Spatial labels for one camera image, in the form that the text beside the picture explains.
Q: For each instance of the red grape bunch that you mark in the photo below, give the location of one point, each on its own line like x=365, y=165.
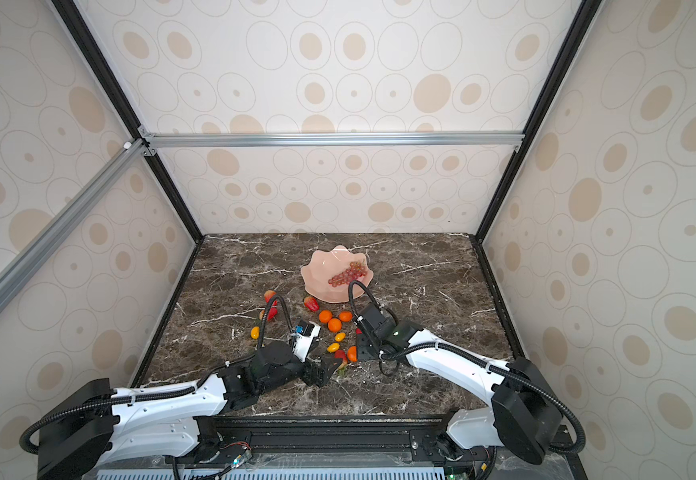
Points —
x=354, y=271

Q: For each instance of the orange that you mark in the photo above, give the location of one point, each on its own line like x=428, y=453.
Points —
x=352, y=354
x=335, y=325
x=346, y=316
x=325, y=316

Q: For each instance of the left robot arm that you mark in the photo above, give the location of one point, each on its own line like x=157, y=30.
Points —
x=99, y=424

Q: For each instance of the strawberry far left lower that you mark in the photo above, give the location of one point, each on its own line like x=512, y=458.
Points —
x=270, y=316

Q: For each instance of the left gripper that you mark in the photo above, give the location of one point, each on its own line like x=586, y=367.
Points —
x=321, y=378

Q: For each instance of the pink wavy fruit bowl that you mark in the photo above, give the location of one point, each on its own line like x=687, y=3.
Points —
x=328, y=274

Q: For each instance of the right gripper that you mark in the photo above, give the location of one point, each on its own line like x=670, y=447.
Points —
x=360, y=349

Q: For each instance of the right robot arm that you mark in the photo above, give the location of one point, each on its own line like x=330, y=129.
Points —
x=522, y=412

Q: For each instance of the left black frame post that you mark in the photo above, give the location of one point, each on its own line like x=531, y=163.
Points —
x=71, y=17

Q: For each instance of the strawberry near bowl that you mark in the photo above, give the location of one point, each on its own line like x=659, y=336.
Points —
x=311, y=304

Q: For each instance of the diagonal aluminium frame bar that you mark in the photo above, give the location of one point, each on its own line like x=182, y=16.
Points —
x=17, y=274

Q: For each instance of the black frame post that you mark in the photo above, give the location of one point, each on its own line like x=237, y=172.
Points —
x=572, y=42
x=71, y=17

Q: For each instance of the right black frame post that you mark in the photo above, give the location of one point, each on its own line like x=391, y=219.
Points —
x=572, y=42

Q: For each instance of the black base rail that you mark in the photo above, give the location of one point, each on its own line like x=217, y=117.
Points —
x=332, y=448

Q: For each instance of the horizontal aluminium frame bar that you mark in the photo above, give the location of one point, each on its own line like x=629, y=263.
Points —
x=341, y=139

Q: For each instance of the orange bottom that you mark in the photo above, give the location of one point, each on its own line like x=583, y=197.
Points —
x=352, y=354

